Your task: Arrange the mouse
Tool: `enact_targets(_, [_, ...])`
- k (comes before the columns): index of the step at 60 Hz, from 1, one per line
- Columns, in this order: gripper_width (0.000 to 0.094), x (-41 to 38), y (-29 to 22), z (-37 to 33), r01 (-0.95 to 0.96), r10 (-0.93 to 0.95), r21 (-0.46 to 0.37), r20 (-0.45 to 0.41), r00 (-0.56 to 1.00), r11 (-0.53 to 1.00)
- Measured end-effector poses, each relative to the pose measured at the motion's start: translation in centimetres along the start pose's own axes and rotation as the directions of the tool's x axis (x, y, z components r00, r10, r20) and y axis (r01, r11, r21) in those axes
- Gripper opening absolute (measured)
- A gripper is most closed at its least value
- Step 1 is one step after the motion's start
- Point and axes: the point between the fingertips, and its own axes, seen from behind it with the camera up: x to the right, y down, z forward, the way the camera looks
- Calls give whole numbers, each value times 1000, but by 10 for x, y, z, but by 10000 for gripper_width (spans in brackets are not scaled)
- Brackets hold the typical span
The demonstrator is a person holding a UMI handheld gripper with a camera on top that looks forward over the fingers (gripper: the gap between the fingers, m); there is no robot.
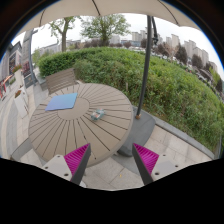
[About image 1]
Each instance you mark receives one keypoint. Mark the beige patio umbrella canopy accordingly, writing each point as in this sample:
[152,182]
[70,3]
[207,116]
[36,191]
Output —
[66,8]

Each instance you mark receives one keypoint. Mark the dark umbrella pole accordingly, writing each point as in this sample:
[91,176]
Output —
[146,66]

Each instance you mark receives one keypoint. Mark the blue mouse pad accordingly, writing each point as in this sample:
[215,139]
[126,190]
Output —
[62,102]

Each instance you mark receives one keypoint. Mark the white planter box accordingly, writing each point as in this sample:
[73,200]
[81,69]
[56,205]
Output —
[21,102]

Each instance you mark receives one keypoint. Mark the slatted outdoor chair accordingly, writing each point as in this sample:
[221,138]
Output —
[60,80]

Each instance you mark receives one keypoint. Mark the green hedge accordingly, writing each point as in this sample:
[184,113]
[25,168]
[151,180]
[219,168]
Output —
[172,94]

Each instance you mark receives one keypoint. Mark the grey umbrella base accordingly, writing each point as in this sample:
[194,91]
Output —
[140,132]

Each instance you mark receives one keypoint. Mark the round slatted outdoor table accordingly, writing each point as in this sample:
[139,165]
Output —
[62,131]

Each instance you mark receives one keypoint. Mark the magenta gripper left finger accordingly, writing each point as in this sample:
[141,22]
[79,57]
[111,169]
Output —
[72,166]

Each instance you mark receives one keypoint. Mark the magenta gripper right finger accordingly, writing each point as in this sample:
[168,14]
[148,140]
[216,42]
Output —
[152,166]

